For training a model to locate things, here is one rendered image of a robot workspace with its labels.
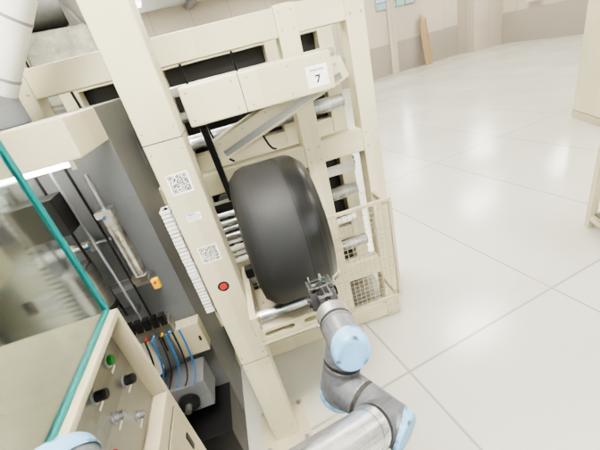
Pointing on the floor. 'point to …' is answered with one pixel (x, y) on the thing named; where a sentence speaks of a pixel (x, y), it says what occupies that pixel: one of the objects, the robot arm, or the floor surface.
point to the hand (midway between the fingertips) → (314, 285)
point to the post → (200, 237)
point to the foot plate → (291, 435)
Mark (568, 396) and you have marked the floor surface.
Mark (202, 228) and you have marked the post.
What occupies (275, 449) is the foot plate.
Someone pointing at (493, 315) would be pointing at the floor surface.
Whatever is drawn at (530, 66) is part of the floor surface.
